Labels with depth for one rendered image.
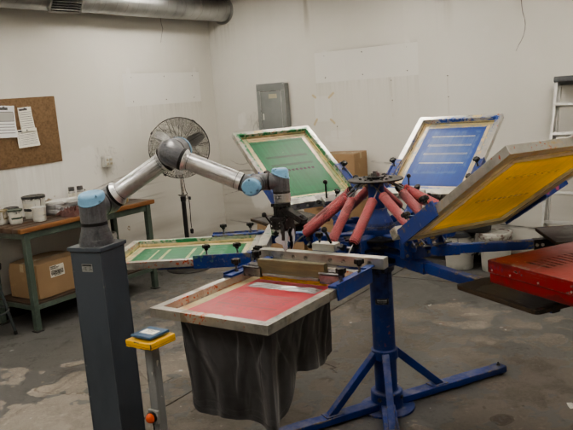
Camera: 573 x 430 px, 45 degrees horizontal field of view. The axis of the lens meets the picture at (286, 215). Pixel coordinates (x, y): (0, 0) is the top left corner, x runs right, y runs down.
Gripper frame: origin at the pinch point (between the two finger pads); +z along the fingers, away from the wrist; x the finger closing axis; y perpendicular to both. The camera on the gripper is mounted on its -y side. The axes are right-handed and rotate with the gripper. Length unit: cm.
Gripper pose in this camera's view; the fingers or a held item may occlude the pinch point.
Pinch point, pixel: (289, 247)
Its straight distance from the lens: 310.0
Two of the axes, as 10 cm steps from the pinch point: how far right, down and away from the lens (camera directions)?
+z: 0.7, 9.9, 1.6
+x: -5.4, 1.7, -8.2
